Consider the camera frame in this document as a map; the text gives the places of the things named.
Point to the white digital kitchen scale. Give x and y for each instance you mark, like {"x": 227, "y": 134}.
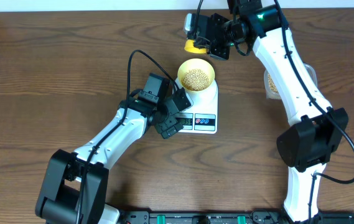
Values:
{"x": 202, "y": 116}

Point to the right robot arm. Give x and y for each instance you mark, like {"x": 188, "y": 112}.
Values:
{"x": 315, "y": 127}

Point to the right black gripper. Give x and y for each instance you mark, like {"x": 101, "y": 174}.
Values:
{"x": 219, "y": 53}

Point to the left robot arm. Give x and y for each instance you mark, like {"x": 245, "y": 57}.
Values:
{"x": 75, "y": 183}

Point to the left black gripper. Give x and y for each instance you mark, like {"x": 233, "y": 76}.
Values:
{"x": 169, "y": 127}

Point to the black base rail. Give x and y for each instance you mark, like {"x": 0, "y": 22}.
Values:
{"x": 257, "y": 216}

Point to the pale yellow bowl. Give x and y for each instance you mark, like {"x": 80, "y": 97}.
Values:
{"x": 200, "y": 64}

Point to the soybeans in bowl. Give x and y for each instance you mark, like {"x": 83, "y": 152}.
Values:
{"x": 196, "y": 80}

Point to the yellow measuring scoop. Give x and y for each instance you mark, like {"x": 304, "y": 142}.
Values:
{"x": 189, "y": 47}

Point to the clear plastic container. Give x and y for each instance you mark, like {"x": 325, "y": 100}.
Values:
{"x": 276, "y": 96}

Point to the soybeans in container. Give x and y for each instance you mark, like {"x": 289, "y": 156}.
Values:
{"x": 272, "y": 85}

